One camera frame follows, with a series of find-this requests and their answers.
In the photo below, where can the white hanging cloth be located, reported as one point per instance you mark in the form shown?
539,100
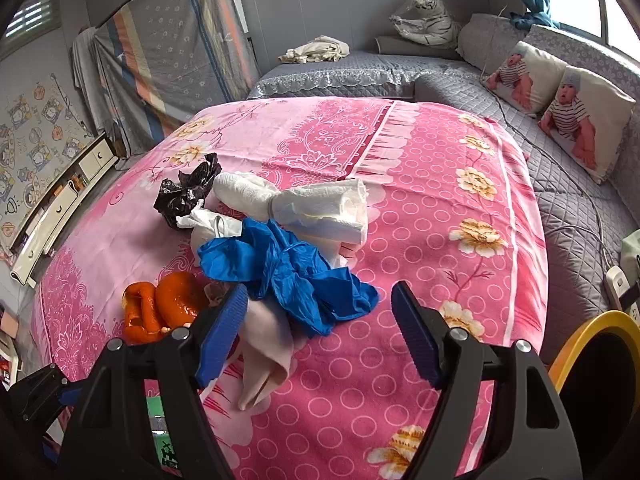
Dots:
85,70

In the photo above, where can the pale pink cloth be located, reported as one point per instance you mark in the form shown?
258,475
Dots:
265,355

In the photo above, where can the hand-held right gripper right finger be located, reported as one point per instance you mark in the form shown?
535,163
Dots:
415,340

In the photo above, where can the white panel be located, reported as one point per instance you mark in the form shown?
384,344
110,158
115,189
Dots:
237,0

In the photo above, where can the orange peel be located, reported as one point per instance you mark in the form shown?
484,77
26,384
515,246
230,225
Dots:
175,300

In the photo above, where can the grey cushion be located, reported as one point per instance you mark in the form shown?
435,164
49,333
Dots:
395,45

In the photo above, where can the pink floral blanket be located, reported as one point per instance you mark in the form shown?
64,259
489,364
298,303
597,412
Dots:
400,185

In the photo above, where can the grey quilted sofa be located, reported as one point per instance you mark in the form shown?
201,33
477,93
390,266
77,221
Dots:
450,85

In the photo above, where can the cream crumpled cloth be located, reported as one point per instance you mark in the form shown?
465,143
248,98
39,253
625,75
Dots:
315,50

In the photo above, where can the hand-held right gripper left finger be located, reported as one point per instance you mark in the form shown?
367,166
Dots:
222,335

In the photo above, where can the white tiger plush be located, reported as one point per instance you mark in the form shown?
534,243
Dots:
430,15

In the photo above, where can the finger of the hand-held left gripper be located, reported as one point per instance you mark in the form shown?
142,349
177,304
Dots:
71,393

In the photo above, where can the green printed packet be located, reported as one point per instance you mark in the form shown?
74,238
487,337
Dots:
167,447

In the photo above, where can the yellow trash bin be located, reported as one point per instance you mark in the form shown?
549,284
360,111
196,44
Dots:
607,316

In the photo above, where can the white power strip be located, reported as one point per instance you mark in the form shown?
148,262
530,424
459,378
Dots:
616,282

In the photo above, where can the small black plastic bag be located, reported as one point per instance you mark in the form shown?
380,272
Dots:
185,195

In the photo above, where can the baby print pillow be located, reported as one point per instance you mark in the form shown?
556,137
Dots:
580,115
520,75

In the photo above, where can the white tissue bundle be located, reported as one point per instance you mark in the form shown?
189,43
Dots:
310,205

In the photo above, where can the white low cabinet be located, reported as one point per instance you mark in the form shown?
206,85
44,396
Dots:
95,157

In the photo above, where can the striped grey bedsheet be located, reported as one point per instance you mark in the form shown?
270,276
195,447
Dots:
190,35

